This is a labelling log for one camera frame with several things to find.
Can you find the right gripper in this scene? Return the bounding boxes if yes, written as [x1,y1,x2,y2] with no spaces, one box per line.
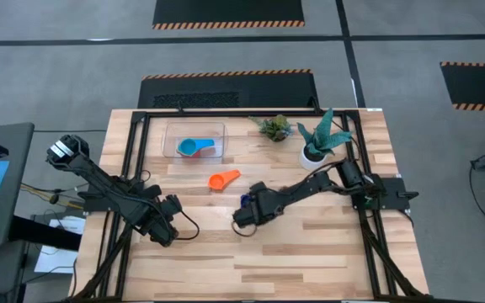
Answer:
[232,181,288,228]

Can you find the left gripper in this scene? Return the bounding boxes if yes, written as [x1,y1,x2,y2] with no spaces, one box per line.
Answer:
[141,184,183,247]

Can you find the orange measuring cup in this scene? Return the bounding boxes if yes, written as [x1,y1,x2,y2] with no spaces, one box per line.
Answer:
[207,168,243,192]

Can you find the teal measuring cup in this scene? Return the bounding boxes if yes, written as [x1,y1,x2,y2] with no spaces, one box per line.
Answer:
[176,137,217,158]

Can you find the clear plastic basket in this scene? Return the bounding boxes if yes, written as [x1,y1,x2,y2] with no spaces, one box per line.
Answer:
[161,120,230,165]

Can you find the succulent in black pot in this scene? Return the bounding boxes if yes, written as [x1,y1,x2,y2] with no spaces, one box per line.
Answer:
[248,114,295,143]

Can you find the snake plant in white pot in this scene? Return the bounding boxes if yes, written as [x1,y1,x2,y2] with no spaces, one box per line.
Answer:
[296,107,353,172]

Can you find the black hazard-striped floor mat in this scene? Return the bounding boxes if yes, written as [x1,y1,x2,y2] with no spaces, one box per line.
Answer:
[440,61,485,114]
[152,0,306,30]
[136,69,320,109]

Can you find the black monitor stand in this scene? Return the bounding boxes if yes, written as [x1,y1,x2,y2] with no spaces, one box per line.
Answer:
[8,214,83,253]

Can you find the white paper sheets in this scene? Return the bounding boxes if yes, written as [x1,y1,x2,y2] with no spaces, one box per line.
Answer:
[34,215,87,274]

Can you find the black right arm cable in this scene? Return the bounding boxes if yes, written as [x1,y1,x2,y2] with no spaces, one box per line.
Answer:
[231,221,259,238]

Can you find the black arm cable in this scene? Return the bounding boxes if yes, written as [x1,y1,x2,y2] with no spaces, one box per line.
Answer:
[231,221,259,238]
[177,209,201,242]

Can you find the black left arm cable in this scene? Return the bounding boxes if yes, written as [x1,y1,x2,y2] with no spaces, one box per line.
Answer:
[177,209,201,242]

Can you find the black aluminium table frame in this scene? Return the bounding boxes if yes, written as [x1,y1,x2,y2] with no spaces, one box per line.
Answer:
[63,107,435,303]

